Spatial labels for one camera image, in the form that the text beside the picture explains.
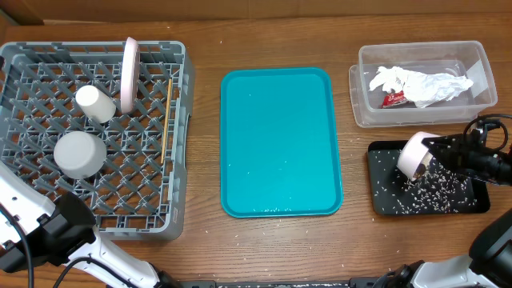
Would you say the red snack wrapper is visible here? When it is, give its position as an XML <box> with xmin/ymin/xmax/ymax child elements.
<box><xmin>381</xmin><ymin>91</ymin><xmax>409</xmax><ymax>109</ymax></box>

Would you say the brown food scrap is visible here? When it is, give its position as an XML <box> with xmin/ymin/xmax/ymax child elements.
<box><xmin>414</xmin><ymin>164</ymin><xmax>427</xmax><ymax>179</ymax></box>

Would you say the small plate with crumbs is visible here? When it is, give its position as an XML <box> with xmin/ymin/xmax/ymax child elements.
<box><xmin>397</xmin><ymin>132</ymin><xmax>438</xmax><ymax>181</ymax></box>

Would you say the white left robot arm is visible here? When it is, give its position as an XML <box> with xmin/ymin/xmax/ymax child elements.
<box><xmin>1</xmin><ymin>164</ymin><xmax>181</xmax><ymax>288</ymax></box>

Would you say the grey plastic dish rack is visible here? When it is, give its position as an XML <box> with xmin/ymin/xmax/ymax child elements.
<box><xmin>1</xmin><ymin>41</ymin><xmax>194</xmax><ymax>240</ymax></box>

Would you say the white tissue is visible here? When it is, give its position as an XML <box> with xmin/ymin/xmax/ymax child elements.
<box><xmin>369</xmin><ymin>66</ymin><xmax>406</xmax><ymax>93</ymax></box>

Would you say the large pink-white plate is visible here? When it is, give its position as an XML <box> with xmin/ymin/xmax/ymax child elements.
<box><xmin>120</xmin><ymin>38</ymin><xmax>140</xmax><ymax>114</ymax></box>

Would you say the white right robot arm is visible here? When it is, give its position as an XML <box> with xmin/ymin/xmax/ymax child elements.
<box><xmin>365</xmin><ymin>114</ymin><xmax>511</xmax><ymax>288</ymax></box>

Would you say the grey round bowl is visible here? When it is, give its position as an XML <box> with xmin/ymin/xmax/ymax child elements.
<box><xmin>54</xmin><ymin>131</ymin><xmax>107</xmax><ymax>179</ymax></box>

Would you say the clear plastic bin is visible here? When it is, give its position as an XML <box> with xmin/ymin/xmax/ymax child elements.
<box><xmin>349</xmin><ymin>41</ymin><xmax>498</xmax><ymax>128</ymax></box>

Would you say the wooden chopstick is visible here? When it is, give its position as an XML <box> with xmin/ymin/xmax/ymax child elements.
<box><xmin>161</xmin><ymin>78</ymin><xmax>172</xmax><ymax>165</ymax></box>

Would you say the teal plastic tray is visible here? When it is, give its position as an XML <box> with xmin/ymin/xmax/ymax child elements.
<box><xmin>219</xmin><ymin>67</ymin><xmax>344</xmax><ymax>218</ymax></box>

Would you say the white napkin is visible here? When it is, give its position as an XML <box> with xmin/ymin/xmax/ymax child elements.
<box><xmin>397</xmin><ymin>70</ymin><xmax>474</xmax><ymax>108</ymax></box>

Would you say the pile of rice grains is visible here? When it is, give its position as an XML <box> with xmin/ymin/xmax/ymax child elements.
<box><xmin>374</xmin><ymin>150</ymin><xmax>477</xmax><ymax>214</ymax></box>

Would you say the black plastic tray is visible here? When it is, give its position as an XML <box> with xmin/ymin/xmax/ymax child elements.
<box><xmin>366</xmin><ymin>138</ymin><xmax>491</xmax><ymax>217</ymax></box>

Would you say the cream plastic cup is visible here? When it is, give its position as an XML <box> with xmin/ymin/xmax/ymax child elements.
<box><xmin>75</xmin><ymin>85</ymin><xmax>116</xmax><ymax>123</ymax></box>

